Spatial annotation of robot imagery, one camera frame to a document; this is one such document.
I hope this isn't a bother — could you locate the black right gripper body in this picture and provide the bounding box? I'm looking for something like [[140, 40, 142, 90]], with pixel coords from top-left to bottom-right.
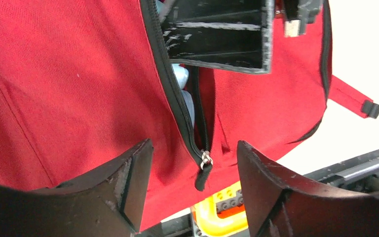
[[274, 0, 323, 38]]

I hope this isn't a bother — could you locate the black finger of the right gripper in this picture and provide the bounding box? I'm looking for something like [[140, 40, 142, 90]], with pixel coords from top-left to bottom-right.
[[159, 0, 275, 75]]

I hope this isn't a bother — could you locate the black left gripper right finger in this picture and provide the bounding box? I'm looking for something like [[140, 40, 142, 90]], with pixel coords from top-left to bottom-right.
[[237, 141, 379, 237]]

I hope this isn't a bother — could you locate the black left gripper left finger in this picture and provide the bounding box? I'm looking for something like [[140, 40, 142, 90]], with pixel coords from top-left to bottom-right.
[[0, 139, 153, 237]]

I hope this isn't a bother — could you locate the light blue packaged item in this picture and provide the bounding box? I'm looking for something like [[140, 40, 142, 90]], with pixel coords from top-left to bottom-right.
[[171, 64, 195, 127]]

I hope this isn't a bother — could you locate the red student backpack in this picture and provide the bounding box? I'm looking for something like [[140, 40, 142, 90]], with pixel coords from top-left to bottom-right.
[[0, 0, 379, 229]]

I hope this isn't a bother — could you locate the orange letter e toy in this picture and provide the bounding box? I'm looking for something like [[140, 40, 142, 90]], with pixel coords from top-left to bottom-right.
[[191, 181, 249, 237]]

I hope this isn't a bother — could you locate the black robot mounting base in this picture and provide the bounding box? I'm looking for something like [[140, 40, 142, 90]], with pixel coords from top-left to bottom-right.
[[304, 149, 379, 193]]

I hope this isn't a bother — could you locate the dark grey square base plate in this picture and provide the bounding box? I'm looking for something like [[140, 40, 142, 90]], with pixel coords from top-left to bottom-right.
[[137, 214, 252, 237]]

